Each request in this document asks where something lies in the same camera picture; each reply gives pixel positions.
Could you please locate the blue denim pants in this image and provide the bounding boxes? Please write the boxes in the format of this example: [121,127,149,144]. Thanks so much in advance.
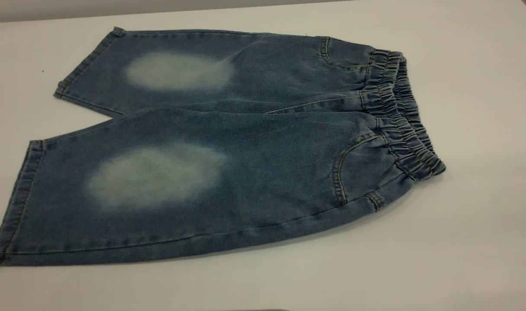
[0,27,447,267]

